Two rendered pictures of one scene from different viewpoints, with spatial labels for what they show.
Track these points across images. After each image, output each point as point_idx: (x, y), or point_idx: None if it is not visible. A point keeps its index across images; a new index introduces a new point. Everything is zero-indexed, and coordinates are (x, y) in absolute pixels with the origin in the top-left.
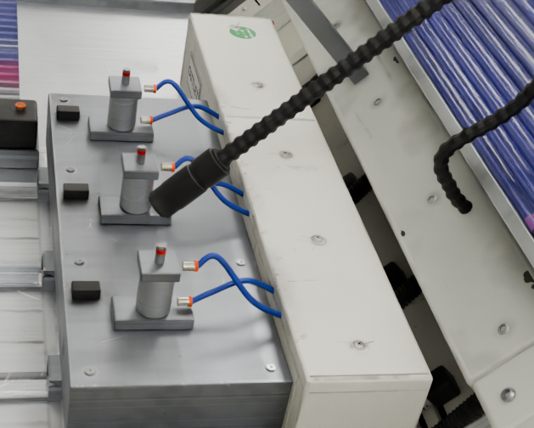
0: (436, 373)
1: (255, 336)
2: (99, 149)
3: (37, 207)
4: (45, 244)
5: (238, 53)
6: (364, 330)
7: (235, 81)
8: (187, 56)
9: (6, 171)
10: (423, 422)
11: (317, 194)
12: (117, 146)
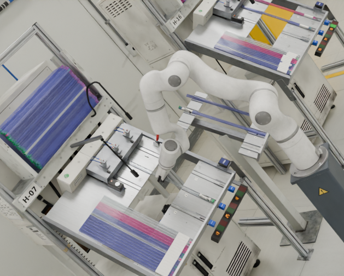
0: (89, 136)
1: (120, 128)
2: (110, 164)
3: (118, 174)
4: (122, 167)
5: (73, 170)
6: (111, 120)
7: (81, 164)
8: (72, 187)
9: None
10: None
11: None
12: (107, 163)
